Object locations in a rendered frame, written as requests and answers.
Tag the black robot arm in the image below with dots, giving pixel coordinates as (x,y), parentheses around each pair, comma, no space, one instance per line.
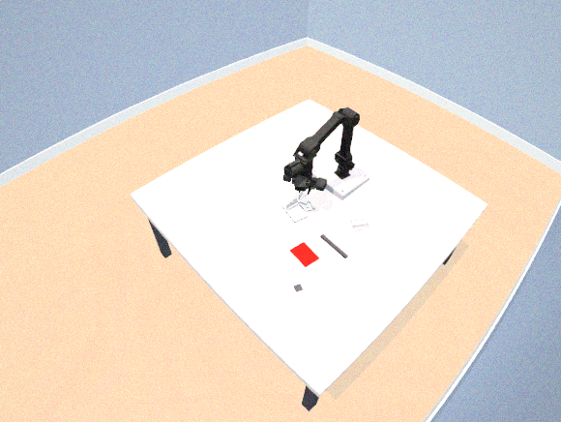
(310,146)

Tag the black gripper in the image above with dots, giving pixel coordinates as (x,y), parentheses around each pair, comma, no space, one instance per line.
(316,183)

